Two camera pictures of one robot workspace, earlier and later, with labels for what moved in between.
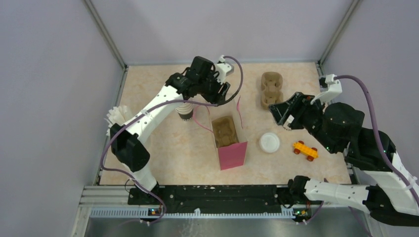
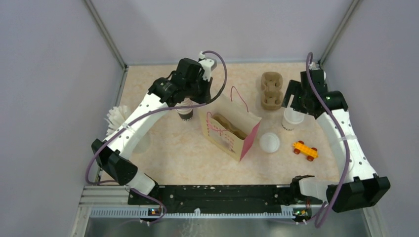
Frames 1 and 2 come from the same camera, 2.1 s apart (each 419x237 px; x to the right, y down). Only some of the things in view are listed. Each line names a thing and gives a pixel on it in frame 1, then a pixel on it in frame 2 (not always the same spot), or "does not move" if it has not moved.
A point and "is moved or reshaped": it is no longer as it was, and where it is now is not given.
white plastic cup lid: [269, 142] does not move
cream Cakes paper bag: [229, 134] is moved or reshaped
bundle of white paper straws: [118, 115] does not move
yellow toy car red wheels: [311, 153] does not move
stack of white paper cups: [185, 110] does not move
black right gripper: [300, 103] → [294, 88]
